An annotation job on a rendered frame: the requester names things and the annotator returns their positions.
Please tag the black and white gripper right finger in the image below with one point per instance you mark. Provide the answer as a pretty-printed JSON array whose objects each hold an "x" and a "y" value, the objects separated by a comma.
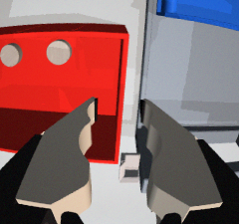
[{"x": 187, "y": 176}]

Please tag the red bin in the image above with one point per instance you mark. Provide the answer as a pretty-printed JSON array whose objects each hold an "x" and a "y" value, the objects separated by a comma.
[{"x": 35, "y": 94}]

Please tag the blue open bin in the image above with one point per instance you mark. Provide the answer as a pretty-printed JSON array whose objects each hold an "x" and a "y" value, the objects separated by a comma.
[{"x": 213, "y": 12}]

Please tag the grey metal bin rack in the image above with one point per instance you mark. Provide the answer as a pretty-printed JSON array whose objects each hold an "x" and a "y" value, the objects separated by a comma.
[{"x": 190, "y": 70}]

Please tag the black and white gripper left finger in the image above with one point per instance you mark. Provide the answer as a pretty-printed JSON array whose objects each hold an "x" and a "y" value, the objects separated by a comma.
[{"x": 50, "y": 174}]

